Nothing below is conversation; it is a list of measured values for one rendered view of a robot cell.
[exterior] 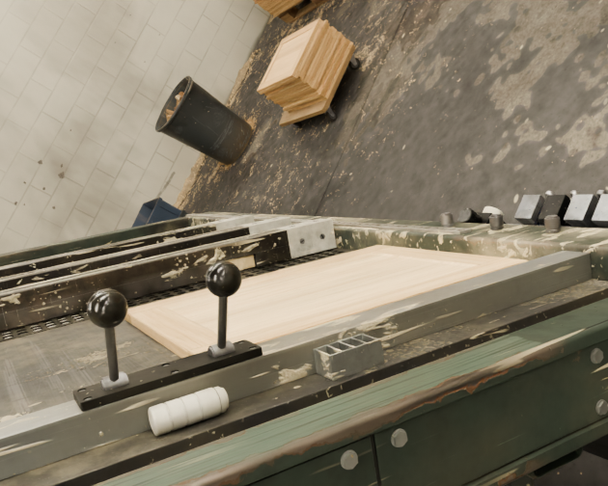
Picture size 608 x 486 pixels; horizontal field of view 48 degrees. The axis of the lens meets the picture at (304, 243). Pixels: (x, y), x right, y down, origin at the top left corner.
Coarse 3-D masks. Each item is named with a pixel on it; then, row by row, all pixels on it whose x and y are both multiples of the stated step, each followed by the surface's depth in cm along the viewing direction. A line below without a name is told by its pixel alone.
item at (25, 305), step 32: (320, 224) 162; (160, 256) 149; (192, 256) 148; (224, 256) 152; (256, 256) 155; (288, 256) 159; (32, 288) 133; (64, 288) 136; (96, 288) 139; (128, 288) 142; (160, 288) 145; (0, 320) 131; (32, 320) 134
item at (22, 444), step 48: (480, 288) 90; (528, 288) 94; (288, 336) 82; (336, 336) 80; (384, 336) 83; (192, 384) 72; (240, 384) 75; (0, 432) 65; (48, 432) 66; (96, 432) 68
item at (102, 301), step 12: (108, 288) 65; (96, 300) 63; (108, 300) 63; (120, 300) 64; (96, 312) 63; (108, 312) 63; (120, 312) 64; (96, 324) 64; (108, 324) 64; (108, 336) 66; (108, 348) 67; (108, 360) 68; (120, 372) 71; (108, 384) 70; (120, 384) 70
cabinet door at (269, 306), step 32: (352, 256) 139; (384, 256) 135; (416, 256) 128; (448, 256) 123; (480, 256) 119; (256, 288) 125; (288, 288) 120; (320, 288) 116; (352, 288) 112; (384, 288) 108; (416, 288) 104; (128, 320) 121; (160, 320) 110; (192, 320) 108; (256, 320) 102; (288, 320) 98; (320, 320) 94; (192, 352) 89
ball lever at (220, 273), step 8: (216, 264) 69; (224, 264) 69; (232, 264) 70; (208, 272) 69; (216, 272) 69; (224, 272) 68; (232, 272) 69; (208, 280) 69; (216, 280) 68; (224, 280) 68; (232, 280) 69; (240, 280) 70; (208, 288) 69; (216, 288) 69; (224, 288) 69; (232, 288) 69; (224, 296) 70; (224, 304) 72; (224, 312) 72; (224, 320) 73; (224, 328) 74; (224, 336) 74; (216, 344) 76; (224, 344) 75; (232, 344) 76; (208, 352) 76; (216, 352) 75; (224, 352) 75
